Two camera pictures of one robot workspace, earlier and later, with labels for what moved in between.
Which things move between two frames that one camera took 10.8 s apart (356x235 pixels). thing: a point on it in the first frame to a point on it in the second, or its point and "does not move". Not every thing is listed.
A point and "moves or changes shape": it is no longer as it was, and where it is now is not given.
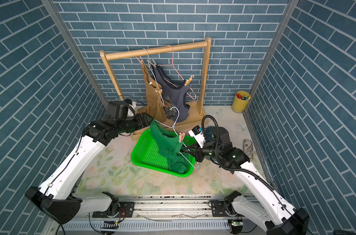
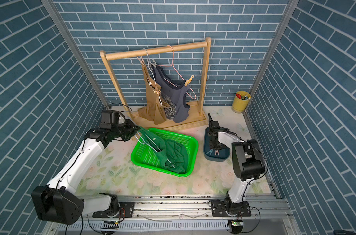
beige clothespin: x=141 y=60 does not move
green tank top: x=169 y=144 moves or changes shape
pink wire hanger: x=176 y=69 does not move
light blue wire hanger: x=173 y=127 to x=150 y=146
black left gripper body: x=132 y=124 to x=125 y=130
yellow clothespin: x=189 y=81 does not move
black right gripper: x=197 y=152 to x=211 y=146
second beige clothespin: x=153 y=64 does not move
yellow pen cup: x=240 y=101 does not move
